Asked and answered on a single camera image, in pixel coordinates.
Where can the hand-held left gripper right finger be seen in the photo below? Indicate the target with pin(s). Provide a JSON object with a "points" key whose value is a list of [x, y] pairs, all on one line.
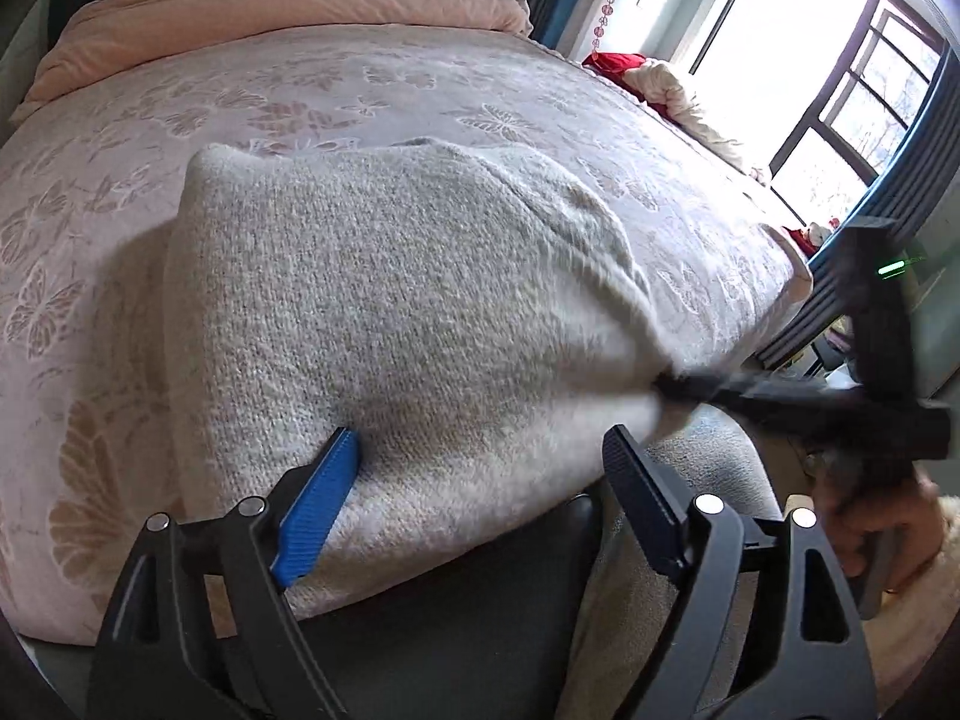
{"points": [[649, 495]]}

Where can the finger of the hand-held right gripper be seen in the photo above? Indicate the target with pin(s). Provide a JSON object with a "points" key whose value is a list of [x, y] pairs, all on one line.
{"points": [[750, 392]]}

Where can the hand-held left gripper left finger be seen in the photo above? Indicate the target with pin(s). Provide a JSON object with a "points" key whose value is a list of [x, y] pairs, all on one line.
{"points": [[319, 499]]}

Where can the cream knit sweater black hearts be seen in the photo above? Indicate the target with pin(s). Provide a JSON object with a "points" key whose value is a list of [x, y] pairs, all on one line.
{"points": [[390, 330]]}

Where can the person's right forearm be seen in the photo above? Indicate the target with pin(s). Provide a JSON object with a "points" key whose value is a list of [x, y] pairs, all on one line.
{"points": [[926, 615]]}

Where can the person's right hand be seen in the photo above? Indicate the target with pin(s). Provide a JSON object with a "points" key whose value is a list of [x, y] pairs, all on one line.
{"points": [[904, 517]]}

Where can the cream cloth by window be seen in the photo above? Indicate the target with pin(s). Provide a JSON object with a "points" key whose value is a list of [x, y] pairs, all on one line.
{"points": [[690, 109]]}

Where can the window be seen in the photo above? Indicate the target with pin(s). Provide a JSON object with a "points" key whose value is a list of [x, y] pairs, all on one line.
{"points": [[817, 60]]}

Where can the red cloth by window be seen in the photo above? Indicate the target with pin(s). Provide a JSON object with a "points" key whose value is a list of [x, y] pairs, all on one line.
{"points": [[619, 64]]}

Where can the bed with pink floral sheet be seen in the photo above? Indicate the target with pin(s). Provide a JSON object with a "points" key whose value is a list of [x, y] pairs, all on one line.
{"points": [[187, 105]]}

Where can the pink duvet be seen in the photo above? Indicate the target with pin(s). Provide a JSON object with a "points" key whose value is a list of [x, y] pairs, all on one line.
{"points": [[277, 7]]}

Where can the dark leather bed frame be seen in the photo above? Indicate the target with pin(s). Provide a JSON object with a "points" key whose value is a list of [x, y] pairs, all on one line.
{"points": [[450, 615]]}

